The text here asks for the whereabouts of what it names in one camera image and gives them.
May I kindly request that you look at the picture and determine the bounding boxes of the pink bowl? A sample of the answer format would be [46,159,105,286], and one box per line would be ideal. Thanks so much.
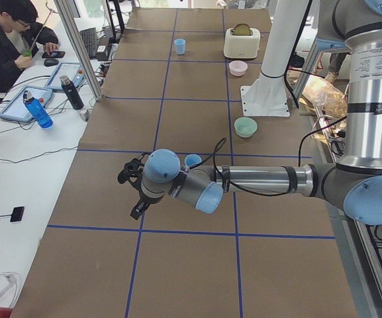
[228,60,248,77]

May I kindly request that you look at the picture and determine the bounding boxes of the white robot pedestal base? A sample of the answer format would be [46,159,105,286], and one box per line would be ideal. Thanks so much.
[240,0,312,117]

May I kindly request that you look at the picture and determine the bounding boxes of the small black puck device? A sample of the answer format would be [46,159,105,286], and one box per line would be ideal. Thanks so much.
[10,206,24,223]

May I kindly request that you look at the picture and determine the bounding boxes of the light blue cup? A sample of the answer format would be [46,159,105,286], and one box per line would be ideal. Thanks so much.
[173,38,186,55]
[184,154,202,168]

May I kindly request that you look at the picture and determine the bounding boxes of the aluminium frame post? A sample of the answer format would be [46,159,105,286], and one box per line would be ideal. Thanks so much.
[54,0,103,101]

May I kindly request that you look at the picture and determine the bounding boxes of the near teach pendant tablet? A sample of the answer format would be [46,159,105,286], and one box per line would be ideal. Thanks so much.
[0,85,53,123]

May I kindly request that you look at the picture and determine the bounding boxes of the bread slice in toaster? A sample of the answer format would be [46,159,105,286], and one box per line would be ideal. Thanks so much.
[231,23,252,36]

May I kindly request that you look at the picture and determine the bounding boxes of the seated person in black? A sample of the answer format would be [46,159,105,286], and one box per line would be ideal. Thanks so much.
[0,1,59,93]

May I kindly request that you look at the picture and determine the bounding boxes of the far teach pendant tablet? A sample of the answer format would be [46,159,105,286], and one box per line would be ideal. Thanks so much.
[45,62,84,91]

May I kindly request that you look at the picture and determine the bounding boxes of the crumpled plastic bag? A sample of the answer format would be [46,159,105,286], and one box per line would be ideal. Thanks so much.
[303,76,348,118]

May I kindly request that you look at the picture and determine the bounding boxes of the teach pendant tablet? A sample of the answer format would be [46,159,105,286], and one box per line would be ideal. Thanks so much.
[45,62,84,91]
[0,85,53,123]

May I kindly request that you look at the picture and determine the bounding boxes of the cream toaster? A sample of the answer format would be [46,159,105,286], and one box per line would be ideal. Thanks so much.
[223,28,261,59]

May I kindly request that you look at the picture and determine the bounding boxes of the black thermos bottle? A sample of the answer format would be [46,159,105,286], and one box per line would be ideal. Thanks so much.
[60,76,84,110]

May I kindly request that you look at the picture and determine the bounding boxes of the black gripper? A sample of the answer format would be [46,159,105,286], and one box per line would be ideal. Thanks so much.
[117,152,151,219]

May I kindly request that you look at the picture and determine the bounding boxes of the green bowl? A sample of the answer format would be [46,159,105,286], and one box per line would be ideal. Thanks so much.
[234,117,258,138]

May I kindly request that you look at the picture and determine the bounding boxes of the black keyboard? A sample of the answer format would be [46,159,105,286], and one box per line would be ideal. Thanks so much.
[79,27,97,59]

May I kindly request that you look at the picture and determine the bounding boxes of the blue water bottle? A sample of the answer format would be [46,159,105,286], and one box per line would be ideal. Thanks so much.
[23,90,53,129]

